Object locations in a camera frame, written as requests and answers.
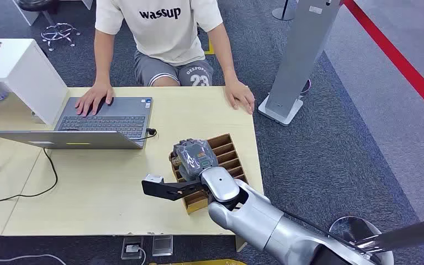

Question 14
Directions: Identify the person's right hand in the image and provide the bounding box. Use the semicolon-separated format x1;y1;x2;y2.
74;82;115;118

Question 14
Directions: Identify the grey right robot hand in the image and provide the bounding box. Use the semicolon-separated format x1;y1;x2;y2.
172;137;219;183

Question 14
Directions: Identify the person's left hand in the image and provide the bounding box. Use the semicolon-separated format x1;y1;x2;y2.
225;78;256;115

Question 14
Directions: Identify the brown slotted card organizer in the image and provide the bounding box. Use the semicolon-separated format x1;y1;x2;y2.
168;133;250;215

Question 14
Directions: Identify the person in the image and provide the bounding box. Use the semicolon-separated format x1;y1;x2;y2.
74;0;256;118

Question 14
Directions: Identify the grey laptop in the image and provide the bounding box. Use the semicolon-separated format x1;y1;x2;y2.
0;96;154;150

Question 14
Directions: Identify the grey kiosk stand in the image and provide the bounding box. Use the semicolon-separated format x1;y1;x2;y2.
257;0;345;128

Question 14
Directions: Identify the office chair with chrome base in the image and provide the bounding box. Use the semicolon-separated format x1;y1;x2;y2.
16;0;81;52

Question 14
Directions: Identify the white cabinet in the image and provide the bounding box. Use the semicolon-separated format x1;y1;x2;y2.
0;38;70;126

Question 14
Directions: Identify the round stanchion base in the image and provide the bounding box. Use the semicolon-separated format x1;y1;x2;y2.
271;0;297;22

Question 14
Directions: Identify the metal floor socket plate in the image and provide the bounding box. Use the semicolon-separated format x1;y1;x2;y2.
151;235;174;257

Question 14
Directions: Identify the pale table leg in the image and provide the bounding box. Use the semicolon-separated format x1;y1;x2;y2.
235;235;257;253

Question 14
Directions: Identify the yellow object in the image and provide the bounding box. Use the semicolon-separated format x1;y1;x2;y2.
149;258;248;265

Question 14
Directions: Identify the floor power socket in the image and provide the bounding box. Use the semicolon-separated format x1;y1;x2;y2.
120;236;145;261

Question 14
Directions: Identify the red barrier belt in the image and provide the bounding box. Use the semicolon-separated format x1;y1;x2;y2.
343;0;424;126

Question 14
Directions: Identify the round chrome base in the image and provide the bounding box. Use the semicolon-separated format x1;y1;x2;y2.
328;215;395;265

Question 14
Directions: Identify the dark metal bar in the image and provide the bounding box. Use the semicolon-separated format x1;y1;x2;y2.
354;215;424;255

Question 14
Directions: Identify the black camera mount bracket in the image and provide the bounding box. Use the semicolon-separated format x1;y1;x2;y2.
141;178;208;202

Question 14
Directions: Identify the black laptop power cable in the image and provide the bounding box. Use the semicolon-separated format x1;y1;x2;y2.
0;128;158;203

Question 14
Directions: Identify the white plug cable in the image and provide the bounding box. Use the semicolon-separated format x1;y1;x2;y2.
126;245;147;265

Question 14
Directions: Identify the white floor cable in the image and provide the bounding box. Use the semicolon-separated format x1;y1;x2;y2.
0;254;67;265

